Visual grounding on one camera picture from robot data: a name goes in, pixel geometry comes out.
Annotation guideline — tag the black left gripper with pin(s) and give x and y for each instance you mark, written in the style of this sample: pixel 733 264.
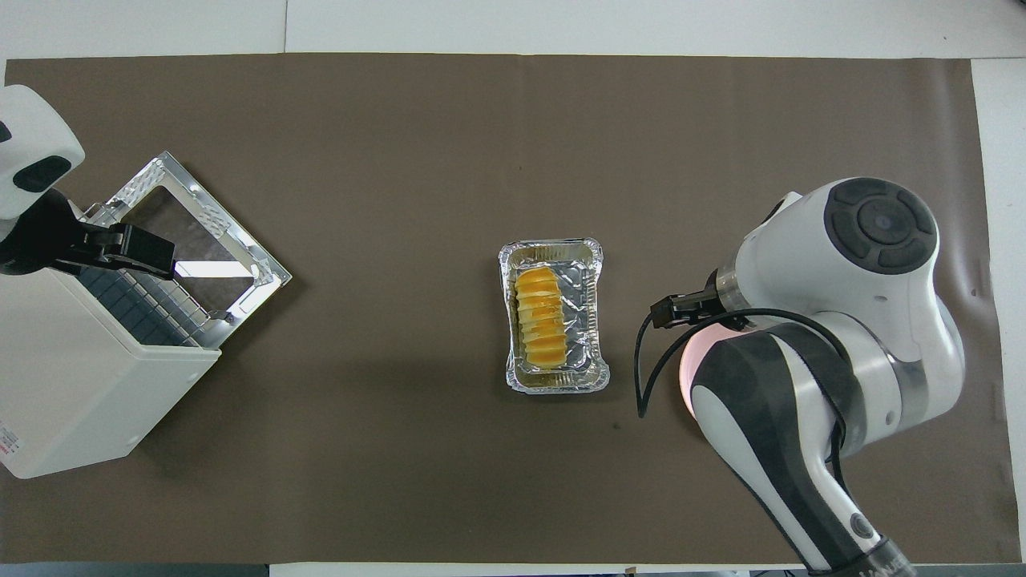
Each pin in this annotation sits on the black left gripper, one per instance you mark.
pixel 36 240

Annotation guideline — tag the brown table mat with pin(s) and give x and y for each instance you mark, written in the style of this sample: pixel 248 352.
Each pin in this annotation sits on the brown table mat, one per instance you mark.
pixel 401 160

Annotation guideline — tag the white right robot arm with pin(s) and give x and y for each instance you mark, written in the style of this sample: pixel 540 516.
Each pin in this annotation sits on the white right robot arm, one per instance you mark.
pixel 842 264

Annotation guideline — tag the white toaster oven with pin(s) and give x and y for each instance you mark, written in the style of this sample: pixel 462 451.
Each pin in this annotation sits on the white toaster oven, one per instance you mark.
pixel 64 385

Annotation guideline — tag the sliced yellow bread loaf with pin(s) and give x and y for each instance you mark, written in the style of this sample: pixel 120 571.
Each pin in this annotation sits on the sliced yellow bread loaf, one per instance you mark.
pixel 539 320

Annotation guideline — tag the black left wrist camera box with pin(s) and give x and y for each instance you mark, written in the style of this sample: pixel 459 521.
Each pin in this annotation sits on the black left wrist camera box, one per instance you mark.
pixel 148 252

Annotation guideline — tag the pink round plate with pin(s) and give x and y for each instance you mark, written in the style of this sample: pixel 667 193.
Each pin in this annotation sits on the pink round plate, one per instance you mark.
pixel 699 350

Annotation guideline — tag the silver glass oven door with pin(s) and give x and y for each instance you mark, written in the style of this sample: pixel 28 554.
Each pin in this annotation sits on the silver glass oven door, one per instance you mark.
pixel 200 240

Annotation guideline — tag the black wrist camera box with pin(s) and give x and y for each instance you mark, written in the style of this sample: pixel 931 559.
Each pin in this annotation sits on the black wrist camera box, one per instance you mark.
pixel 148 252
pixel 669 312

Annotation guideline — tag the white red oven sticker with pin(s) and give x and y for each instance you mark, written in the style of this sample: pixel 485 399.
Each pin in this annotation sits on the white red oven sticker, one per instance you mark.
pixel 8 445

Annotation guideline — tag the aluminium foil tray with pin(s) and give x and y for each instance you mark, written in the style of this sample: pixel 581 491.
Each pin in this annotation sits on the aluminium foil tray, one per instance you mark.
pixel 583 320

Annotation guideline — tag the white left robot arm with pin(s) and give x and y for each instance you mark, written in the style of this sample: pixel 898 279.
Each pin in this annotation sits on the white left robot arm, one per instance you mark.
pixel 32 128

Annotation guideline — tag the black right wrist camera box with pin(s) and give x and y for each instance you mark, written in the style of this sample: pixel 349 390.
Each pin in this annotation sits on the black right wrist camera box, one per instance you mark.
pixel 669 312

